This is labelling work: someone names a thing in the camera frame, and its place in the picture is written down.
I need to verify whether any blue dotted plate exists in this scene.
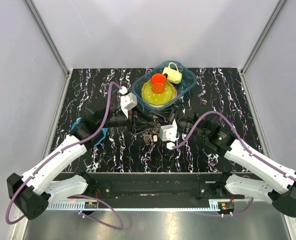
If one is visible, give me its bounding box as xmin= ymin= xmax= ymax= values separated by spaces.
xmin=70 ymin=117 xmax=107 ymax=149

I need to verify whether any teal transparent plastic bin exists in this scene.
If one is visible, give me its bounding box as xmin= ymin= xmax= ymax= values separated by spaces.
xmin=132 ymin=60 xmax=196 ymax=111

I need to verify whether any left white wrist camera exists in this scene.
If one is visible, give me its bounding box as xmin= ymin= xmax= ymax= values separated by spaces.
xmin=119 ymin=86 xmax=137 ymax=119

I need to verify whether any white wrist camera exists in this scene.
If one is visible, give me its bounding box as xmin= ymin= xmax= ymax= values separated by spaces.
xmin=119 ymin=86 xmax=137 ymax=119
xmin=159 ymin=119 xmax=178 ymax=150

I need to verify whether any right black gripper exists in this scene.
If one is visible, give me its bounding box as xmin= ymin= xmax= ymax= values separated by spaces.
xmin=152 ymin=106 xmax=208 ymax=138

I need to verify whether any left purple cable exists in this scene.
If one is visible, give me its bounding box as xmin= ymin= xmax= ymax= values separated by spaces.
xmin=5 ymin=81 xmax=125 ymax=230

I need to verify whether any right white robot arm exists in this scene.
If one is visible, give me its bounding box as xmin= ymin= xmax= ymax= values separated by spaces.
xmin=160 ymin=110 xmax=296 ymax=218

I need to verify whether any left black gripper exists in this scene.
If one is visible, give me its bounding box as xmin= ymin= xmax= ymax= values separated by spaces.
xmin=99 ymin=105 xmax=156 ymax=135

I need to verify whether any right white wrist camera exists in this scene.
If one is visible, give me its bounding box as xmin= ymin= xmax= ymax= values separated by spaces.
xmin=159 ymin=119 xmax=178 ymax=150

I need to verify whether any yellow dotted plate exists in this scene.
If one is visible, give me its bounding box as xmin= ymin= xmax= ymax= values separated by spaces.
xmin=141 ymin=81 xmax=177 ymax=106

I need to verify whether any orange cup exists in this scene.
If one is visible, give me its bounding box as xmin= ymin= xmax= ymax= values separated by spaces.
xmin=151 ymin=73 xmax=166 ymax=94

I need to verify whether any large ring of keys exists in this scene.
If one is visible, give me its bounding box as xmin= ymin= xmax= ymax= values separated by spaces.
xmin=141 ymin=112 xmax=173 ymax=146

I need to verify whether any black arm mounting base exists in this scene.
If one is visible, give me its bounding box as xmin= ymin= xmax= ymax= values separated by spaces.
xmin=79 ymin=172 xmax=232 ymax=200

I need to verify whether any cream yellow mug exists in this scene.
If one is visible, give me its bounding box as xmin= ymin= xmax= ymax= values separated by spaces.
xmin=162 ymin=62 xmax=182 ymax=84

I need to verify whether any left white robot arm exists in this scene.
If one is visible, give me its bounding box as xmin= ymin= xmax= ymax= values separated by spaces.
xmin=6 ymin=107 xmax=156 ymax=224

